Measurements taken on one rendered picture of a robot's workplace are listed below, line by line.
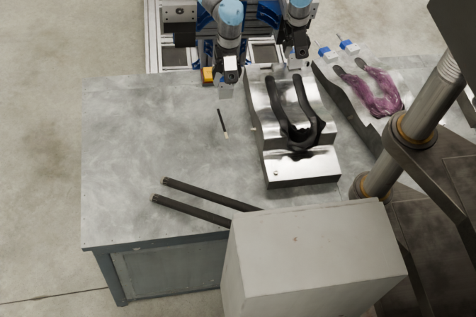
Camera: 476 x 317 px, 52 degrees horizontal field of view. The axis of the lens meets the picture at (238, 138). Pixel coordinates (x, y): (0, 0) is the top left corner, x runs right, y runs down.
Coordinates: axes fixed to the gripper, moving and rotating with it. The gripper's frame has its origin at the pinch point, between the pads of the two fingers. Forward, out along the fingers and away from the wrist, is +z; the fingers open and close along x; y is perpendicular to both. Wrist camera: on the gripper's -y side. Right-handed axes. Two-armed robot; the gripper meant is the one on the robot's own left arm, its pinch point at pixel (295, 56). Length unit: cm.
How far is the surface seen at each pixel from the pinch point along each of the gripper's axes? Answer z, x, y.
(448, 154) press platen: -69, -10, -72
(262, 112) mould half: -0.1, 16.5, -21.3
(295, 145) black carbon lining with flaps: 1.6, 7.2, -35.5
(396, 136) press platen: -70, 0, -67
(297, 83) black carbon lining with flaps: 5.2, 0.4, -8.9
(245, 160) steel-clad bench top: 6.2, 25.4, -36.2
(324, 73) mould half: 10.4, -11.9, -3.4
